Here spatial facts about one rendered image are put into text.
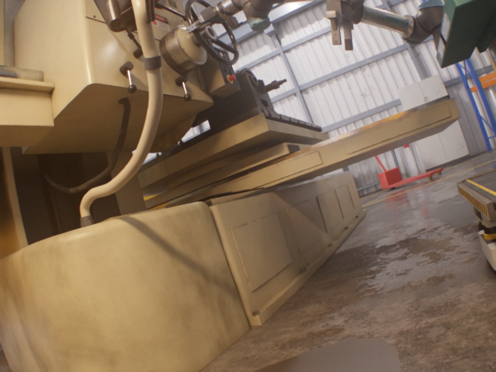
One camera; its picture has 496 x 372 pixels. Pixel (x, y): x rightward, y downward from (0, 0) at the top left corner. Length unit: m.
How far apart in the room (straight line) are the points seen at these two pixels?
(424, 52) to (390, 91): 1.48
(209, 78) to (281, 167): 0.62
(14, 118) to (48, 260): 0.52
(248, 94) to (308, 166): 0.50
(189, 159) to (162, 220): 0.83
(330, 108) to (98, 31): 7.97
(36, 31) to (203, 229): 1.22
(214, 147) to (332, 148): 0.63
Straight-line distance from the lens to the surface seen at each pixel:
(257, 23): 1.15
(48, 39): 1.53
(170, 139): 1.85
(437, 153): 7.97
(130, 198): 1.93
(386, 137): 1.72
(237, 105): 1.86
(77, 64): 1.23
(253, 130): 1.74
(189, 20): 1.35
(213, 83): 1.64
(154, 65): 0.76
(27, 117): 1.29
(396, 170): 7.05
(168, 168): 2.06
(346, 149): 1.75
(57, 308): 1.14
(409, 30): 1.57
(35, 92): 1.36
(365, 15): 1.43
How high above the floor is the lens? 0.50
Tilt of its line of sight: 5 degrees up
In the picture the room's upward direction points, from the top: 18 degrees counter-clockwise
